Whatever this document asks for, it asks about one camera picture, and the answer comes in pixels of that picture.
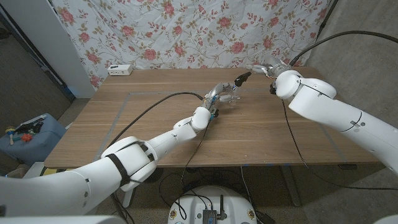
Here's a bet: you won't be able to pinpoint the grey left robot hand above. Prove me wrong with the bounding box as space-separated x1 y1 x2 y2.
202 82 241 119

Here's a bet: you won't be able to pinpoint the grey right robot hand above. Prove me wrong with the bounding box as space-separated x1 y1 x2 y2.
248 55 293 78

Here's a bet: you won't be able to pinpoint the clear plastic dispenser bottle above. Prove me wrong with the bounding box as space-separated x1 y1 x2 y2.
228 85 242 106

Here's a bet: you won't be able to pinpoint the black pump head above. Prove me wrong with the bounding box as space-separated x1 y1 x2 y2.
234 71 252 88

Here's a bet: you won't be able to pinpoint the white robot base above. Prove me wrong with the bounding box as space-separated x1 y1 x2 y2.
167 185 258 224

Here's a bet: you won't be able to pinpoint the floral backdrop cloth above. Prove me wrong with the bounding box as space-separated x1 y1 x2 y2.
51 0 333 90

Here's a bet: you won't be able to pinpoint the black backdrop pole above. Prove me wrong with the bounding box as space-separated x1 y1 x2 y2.
316 0 340 32

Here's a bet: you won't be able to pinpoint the white power strip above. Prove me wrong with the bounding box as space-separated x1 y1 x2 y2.
107 64 134 77

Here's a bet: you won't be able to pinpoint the black antenna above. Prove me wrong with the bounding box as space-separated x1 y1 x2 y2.
219 195 228 220

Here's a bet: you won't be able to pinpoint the grey table leg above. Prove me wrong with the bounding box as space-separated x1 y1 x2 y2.
279 165 302 208

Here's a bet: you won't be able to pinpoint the grey computer box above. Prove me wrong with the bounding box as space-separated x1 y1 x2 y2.
202 208 218 224

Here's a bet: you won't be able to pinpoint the white table leg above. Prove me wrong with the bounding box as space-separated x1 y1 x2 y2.
122 186 137 208

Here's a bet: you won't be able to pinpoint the blue storage box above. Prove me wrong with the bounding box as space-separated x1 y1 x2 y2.
0 113 68 167

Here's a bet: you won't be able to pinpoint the white flat stick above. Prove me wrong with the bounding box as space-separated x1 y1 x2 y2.
19 114 47 128

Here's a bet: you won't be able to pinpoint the black toy pieces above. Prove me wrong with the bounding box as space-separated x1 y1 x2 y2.
15 121 44 135

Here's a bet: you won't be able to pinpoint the white mat with yellow print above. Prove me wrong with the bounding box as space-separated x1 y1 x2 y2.
21 161 68 178

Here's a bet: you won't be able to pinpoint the wooden toy mallet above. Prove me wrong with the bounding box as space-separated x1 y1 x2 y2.
5 126 16 146

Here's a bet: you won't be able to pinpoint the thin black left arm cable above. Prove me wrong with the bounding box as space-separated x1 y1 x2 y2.
180 119 211 187

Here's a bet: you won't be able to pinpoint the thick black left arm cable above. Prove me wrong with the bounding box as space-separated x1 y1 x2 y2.
107 91 206 146

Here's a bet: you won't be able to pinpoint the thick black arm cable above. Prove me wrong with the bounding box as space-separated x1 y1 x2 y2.
107 91 206 146
289 29 398 66

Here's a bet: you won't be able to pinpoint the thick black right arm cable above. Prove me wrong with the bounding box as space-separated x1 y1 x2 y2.
289 29 398 66

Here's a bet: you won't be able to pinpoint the grey floor cable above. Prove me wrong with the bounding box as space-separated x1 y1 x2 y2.
240 166 259 215

